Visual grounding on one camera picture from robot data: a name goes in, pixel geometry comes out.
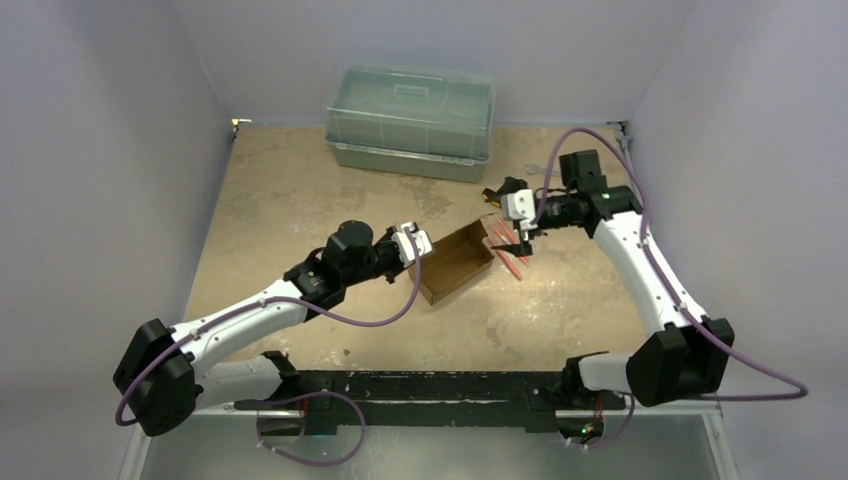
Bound red pen with label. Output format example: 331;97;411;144
488;224;523;282

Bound brown cardboard box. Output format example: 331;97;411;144
419;219;494;305

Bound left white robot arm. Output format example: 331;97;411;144
112;220;434;436

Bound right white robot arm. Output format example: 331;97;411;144
496;150;735;407

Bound green plastic storage box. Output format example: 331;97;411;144
324;64;496;183

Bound silver wrench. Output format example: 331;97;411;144
524;164;560;177

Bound black yellow screwdriver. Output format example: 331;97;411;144
482;176;527;207

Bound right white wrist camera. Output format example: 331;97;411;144
500;188;537;232

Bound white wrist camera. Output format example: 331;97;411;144
390;221;435;267
500;188;537;232

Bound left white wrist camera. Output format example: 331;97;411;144
390;221;435;267

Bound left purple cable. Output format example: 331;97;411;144
115;228;423;428

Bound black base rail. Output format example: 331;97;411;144
234;370;626;435

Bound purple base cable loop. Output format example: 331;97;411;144
255;390;369;468

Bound aluminium frame rail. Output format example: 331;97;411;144
120;402;738;479

